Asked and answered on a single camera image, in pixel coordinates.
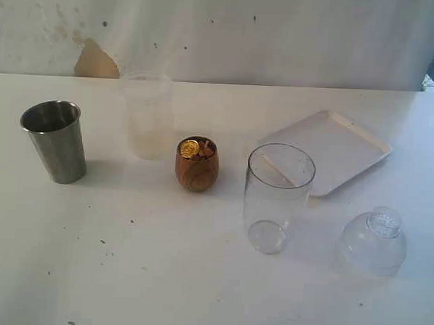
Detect clear plastic shaker lid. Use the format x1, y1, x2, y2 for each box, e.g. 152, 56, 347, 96
335, 206, 407, 277

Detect brown wooden cup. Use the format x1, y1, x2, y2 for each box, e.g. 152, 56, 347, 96
175, 136, 219, 192

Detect reddish-brown apple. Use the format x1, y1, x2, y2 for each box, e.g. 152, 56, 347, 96
197, 140, 214, 159

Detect stainless steel cup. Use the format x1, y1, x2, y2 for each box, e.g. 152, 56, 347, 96
20, 100, 87, 185

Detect white square tray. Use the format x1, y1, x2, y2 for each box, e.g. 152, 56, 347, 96
258, 110, 392, 197

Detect clear plastic shaker cup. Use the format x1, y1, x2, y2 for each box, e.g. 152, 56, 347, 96
243, 143, 316, 255

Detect translucent plastic container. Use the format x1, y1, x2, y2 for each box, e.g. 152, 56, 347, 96
118, 71, 174, 161

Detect gold foil coin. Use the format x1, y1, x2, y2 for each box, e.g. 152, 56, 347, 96
178, 139, 200, 159

